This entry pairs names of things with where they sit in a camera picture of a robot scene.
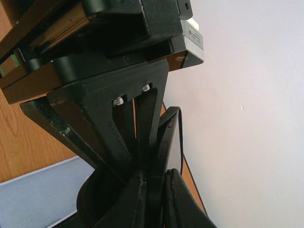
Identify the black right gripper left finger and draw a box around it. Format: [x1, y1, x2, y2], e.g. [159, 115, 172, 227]
[94, 170, 147, 228]

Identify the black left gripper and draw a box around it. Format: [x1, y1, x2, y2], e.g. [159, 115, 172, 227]
[0, 0, 199, 173]

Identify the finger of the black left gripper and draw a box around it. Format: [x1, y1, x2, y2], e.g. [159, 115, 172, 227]
[20, 97, 128, 183]

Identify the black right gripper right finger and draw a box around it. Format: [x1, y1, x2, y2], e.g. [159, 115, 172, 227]
[164, 169, 215, 228]

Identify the black phone case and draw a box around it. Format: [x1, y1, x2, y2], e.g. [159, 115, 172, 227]
[76, 166, 143, 228]

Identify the black phone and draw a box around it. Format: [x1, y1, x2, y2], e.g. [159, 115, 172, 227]
[147, 106, 182, 211]

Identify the lilac phone case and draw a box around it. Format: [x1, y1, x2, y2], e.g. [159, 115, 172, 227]
[0, 157, 94, 228]

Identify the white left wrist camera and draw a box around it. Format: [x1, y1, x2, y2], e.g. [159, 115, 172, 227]
[181, 20, 204, 68]

